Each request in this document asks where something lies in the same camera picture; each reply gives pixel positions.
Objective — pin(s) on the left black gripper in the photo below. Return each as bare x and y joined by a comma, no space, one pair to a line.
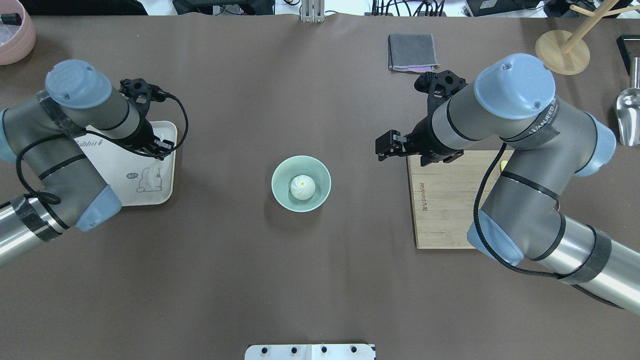
146,136

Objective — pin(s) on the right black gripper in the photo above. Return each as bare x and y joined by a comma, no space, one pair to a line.
420,137

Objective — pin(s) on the white steamed bun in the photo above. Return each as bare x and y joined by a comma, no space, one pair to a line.
302,187

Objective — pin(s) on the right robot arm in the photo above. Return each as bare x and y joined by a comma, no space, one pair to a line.
545,143

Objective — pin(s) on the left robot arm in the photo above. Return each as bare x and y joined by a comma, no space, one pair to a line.
63,189

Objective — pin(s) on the light green ceramic bowl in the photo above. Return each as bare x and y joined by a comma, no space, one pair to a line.
297,165

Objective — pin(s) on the pink bowl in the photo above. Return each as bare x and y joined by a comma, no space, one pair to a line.
17,41

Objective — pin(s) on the beige rabbit tray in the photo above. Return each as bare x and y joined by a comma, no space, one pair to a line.
136,180

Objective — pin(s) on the bamboo cutting board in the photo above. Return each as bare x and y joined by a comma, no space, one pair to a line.
442,198

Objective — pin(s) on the folded grey cloth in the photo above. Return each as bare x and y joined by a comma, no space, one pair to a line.
412,52

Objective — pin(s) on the wooden mug tree stand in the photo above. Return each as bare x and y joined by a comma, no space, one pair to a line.
565,52

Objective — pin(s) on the metal scoop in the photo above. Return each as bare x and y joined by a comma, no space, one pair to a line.
627,108

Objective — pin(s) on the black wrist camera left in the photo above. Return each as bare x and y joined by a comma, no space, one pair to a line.
136,88

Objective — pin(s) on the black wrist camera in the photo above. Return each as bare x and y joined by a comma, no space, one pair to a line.
439,87
136,88

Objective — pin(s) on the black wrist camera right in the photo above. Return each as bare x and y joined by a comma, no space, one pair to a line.
439,87

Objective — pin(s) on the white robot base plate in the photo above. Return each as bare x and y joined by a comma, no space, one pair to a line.
319,351

